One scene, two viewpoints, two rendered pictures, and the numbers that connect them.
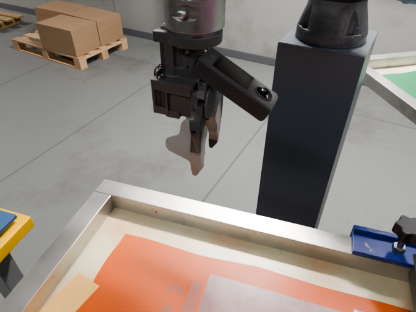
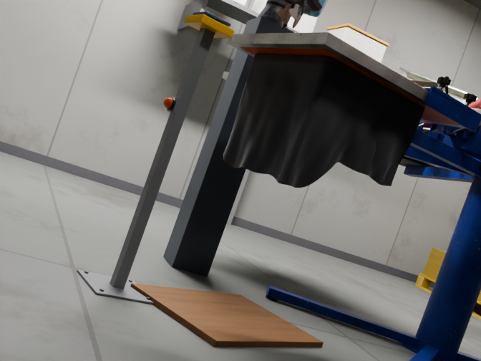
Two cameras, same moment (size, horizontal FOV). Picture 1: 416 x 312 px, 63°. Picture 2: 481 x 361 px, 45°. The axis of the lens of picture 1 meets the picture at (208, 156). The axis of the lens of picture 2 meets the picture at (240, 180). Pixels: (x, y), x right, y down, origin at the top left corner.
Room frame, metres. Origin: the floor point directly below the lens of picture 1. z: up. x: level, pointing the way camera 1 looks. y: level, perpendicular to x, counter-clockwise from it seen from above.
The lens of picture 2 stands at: (-1.03, 1.78, 0.53)
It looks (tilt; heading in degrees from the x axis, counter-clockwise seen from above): 1 degrees down; 309
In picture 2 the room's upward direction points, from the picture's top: 20 degrees clockwise
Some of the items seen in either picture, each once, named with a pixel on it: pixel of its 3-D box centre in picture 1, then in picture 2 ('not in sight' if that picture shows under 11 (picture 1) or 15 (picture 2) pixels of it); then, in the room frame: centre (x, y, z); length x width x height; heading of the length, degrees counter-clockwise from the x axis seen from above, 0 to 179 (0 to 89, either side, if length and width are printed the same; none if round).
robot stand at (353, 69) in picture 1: (290, 216); (227, 147); (0.76, -0.27, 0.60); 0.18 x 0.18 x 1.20; 61
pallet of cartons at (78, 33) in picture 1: (67, 31); not in sight; (3.80, 1.55, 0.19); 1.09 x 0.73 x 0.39; 61
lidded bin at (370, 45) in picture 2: not in sight; (353, 49); (1.75, -2.54, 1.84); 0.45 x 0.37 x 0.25; 61
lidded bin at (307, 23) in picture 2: not in sight; (283, 14); (2.10, -1.91, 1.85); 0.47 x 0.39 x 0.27; 61
